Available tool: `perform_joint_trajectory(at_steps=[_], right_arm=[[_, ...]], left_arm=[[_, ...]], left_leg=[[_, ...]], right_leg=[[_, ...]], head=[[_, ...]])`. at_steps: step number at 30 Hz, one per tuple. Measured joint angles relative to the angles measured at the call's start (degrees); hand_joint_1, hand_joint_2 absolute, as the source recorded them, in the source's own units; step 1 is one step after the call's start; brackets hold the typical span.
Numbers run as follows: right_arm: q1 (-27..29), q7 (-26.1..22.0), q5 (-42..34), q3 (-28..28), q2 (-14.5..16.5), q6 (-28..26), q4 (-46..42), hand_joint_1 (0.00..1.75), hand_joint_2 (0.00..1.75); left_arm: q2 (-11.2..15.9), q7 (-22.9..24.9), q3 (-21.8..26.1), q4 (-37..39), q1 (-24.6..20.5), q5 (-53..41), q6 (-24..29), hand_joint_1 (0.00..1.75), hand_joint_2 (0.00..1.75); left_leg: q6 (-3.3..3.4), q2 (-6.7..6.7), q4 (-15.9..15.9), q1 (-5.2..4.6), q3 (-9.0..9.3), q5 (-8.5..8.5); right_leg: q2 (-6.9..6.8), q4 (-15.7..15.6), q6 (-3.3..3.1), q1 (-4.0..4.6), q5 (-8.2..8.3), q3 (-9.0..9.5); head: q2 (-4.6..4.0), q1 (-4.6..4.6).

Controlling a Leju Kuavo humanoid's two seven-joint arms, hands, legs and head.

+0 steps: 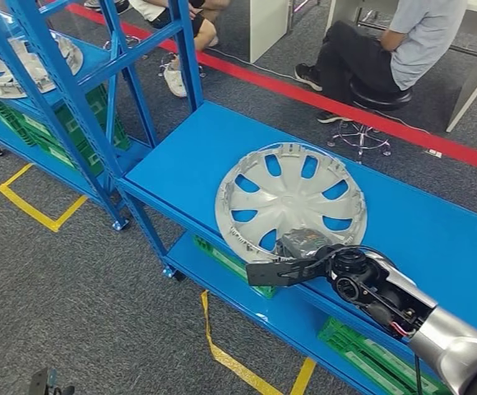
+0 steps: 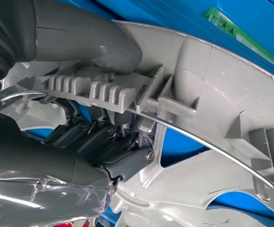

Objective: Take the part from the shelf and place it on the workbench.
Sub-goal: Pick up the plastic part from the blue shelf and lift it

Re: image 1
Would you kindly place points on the black round stool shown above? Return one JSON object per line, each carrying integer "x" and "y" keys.
{"x": 380, "y": 98}

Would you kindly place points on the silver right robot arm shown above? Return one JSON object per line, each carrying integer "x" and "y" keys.
{"x": 452, "y": 343}

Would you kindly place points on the red barrier belt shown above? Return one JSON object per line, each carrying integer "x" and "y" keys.
{"x": 448, "y": 146}

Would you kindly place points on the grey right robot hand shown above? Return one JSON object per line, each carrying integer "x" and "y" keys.
{"x": 304, "y": 242}

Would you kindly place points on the blue metal shelf rack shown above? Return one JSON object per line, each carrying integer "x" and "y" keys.
{"x": 428, "y": 229}
{"x": 92, "y": 57}

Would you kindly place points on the seated person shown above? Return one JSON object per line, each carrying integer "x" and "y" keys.
{"x": 423, "y": 43}

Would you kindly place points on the green plastic crate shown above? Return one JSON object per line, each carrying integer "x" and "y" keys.
{"x": 8, "y": 122}
{"x": 86, "y": 163}
{"x": 361, "y": 365}
{"x": 403, "y": 362}
{"x": 117, "y": 136}
{"x": 218, "y": 257}

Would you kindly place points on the small white floor tag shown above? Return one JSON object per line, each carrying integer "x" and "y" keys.
{"x": 432, "y": 153}

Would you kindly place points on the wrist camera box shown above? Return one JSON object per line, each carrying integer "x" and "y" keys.
{"x": 41, "y": 384}
{"x": 271, "y": 272}

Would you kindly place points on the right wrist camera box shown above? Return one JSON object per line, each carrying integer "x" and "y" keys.
{"x": 271, "y": 272}

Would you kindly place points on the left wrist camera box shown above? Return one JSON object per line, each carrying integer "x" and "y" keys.
{"x": 41, "y": 384}

